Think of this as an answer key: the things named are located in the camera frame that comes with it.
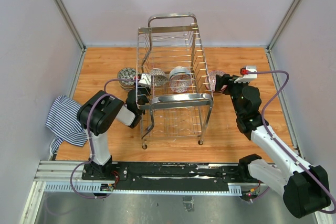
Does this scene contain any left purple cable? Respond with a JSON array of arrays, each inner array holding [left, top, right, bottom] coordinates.
[[44, 77, 140, 216]]

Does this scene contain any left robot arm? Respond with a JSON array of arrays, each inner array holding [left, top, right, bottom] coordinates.
[[77, 89, 144, 180]]

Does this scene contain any red ikat pattern bowl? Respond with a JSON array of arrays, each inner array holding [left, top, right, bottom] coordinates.
[[205, 70, 226, 93]]

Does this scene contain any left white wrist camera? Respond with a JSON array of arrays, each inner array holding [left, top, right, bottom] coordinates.
[[137, 73, 152, 88]]

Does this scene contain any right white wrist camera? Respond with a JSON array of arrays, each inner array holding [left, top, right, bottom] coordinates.
[[234, 66, 258, 83]]

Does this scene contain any yellow rim leaf bowl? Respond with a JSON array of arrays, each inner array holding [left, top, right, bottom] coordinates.
[[120, 85, 135, 91]]

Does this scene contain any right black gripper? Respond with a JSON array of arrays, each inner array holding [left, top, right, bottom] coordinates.
[[215, 73, 249, 116]]

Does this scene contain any red geometric pattern bowl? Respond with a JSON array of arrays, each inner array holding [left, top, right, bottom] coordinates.
[[169, 74, 192, 93]]

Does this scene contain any brown diamond pattern bowl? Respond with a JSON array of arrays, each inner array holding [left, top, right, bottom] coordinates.
[[150, 68, 168, 87]]

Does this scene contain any aluminium frame rail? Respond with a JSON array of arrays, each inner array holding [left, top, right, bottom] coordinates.
[[54, 0, 86, 51]]

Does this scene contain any blue striped cloth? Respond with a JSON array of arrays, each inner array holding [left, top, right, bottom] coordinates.
[[45, 95, 88, 155]]

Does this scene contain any grey slotted cable duct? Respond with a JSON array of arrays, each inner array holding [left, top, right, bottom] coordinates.
[[45, 182, 243, 196]]

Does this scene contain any plain white bowl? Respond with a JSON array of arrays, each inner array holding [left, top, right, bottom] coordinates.
[[169, 66, 190, 80]]

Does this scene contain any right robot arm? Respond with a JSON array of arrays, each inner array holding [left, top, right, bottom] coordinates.
[[215, 69, 335, 218]]

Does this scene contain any black leaf coral bowl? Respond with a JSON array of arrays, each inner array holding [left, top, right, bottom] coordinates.
[[117, 67, 137, 86]]

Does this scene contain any silver wire dish rack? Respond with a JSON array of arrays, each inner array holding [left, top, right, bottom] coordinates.
[[136, 12, 214, 149]]

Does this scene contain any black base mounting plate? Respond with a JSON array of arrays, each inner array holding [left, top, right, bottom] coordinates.
[[81, 161, 270, 193]]

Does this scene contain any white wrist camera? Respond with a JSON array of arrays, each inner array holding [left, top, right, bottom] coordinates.
[[137, 73, 152, 88], [234, 66, 258, 83]]

